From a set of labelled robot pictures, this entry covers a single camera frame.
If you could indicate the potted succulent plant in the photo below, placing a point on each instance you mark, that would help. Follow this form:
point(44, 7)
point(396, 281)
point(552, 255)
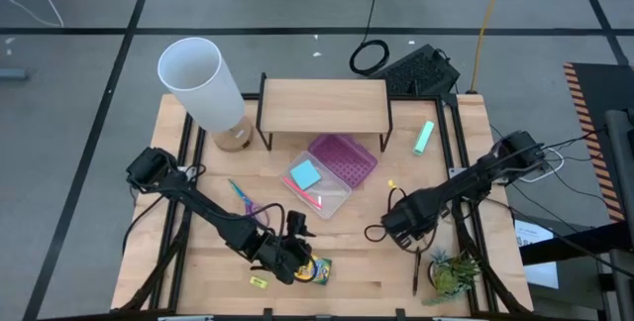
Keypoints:
point(451, 276)

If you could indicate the mint green stapler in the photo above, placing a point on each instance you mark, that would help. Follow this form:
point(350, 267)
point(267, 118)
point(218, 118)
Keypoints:
point(424, 138)

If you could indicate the white paper sheet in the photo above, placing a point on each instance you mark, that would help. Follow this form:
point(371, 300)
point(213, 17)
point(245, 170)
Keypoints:
point(532, 234)

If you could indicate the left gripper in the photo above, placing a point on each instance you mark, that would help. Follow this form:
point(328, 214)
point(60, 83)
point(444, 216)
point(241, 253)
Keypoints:
point(282, 259)

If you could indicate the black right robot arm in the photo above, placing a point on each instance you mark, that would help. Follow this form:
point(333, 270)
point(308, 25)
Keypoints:
point(475, 180)

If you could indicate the clear plastic pencil box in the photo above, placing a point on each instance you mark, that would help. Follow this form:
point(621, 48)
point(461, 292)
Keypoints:
point(332, 197)

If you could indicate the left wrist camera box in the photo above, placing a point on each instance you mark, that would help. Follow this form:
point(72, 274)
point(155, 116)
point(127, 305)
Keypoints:
point(297, 223)

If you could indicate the gray metal post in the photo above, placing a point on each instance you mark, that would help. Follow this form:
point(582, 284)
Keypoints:
point(621, 187)

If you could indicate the black perforated computer box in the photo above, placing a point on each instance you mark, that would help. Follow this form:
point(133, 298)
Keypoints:
point(421, 71)

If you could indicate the crayon box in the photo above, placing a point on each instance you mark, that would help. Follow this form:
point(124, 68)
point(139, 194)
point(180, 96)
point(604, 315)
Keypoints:
point(323, 271)

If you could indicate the small yellow eraser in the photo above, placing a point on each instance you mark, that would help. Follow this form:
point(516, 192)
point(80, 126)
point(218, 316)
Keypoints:
point(258, 282)

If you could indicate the large hazard striped black mat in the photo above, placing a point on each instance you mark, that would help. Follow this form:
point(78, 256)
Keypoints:
point(599, 88)

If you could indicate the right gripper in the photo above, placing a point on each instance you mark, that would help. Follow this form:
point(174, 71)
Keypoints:
point(411, 214)

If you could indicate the teal sticky note pad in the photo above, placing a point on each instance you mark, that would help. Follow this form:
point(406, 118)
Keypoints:
point(305, 175)

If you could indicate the purple plastic basket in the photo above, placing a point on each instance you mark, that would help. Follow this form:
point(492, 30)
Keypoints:
point(344, 160)

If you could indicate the white shade table lamp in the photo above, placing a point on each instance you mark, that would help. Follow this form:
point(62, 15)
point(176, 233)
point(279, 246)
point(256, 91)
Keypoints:
point(198, 78)

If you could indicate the black metal beam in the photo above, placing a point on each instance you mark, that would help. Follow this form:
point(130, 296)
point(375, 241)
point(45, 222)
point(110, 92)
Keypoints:
point(569, 246)

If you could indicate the black pen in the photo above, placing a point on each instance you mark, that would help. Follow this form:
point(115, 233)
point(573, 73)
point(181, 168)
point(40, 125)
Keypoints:
point(416, 276)

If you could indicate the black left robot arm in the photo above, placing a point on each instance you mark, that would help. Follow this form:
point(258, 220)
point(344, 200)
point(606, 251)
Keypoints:
point(208, 209)

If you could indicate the black metal table frame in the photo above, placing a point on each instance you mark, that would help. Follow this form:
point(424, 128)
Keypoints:
point(450, 100)

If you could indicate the wooden shelf riser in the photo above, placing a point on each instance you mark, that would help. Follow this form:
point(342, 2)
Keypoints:
point(322, 105)

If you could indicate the gray floor bar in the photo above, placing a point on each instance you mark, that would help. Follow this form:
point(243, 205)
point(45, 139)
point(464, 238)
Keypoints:
point(12, 74)

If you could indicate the pink pen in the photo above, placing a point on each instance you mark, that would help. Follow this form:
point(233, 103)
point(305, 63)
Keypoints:
point(302, 193)

